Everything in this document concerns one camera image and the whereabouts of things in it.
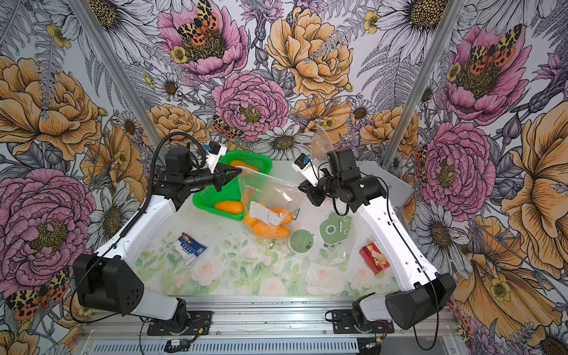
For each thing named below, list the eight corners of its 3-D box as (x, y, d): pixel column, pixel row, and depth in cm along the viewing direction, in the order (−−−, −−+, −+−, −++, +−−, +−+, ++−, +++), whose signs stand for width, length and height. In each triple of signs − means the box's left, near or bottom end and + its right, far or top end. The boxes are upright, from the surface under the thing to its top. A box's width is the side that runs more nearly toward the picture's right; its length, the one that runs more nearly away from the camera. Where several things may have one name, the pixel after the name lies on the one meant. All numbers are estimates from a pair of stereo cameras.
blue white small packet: (170, 251, 92) (166, 248, 89) (187, 234, 97) (184, 230, 94) (190, 267, 88) (187, 264, 85) (207, 248, 93) (204, 245, 90)
